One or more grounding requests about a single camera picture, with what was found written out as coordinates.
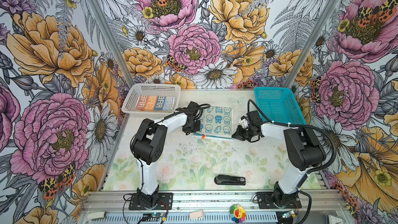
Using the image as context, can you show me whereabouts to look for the blue patterned towel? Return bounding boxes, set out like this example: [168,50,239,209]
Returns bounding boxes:
[193,106,234,140]

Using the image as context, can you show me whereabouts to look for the teal plastic basket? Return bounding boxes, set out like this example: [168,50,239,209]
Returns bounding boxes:
[254,87,307,124]

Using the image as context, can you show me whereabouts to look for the white plastic basket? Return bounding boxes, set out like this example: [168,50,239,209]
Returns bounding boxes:
[122,84,181,117]

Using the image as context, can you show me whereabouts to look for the multicolour striped letter towel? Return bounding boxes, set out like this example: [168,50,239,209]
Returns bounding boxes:
[135,95,175,112]

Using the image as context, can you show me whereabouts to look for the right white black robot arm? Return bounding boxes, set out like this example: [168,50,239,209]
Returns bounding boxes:
[232,111,326,208]

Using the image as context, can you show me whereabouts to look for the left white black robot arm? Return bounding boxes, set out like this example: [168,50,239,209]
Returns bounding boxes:
[130,102,210,209]

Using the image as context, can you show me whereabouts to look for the black stapler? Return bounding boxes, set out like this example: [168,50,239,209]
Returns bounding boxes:
[214,174,246,186]

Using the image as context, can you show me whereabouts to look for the colourful flower toy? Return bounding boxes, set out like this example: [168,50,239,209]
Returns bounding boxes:
[230,204,246,224]

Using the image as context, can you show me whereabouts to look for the pink eraser block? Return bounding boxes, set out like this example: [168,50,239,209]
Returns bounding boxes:
[189,211,204,219]

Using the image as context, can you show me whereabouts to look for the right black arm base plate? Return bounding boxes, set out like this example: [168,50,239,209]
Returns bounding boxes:
[253,191,302,209]

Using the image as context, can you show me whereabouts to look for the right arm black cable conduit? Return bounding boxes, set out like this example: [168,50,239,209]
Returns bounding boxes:
[247,99,337,224]

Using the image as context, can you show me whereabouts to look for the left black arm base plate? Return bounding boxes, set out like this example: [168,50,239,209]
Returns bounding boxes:
[129,192,174,211]

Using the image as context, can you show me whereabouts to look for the aluminium front rail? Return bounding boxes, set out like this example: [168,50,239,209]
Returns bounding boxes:
[82,189,347,214]

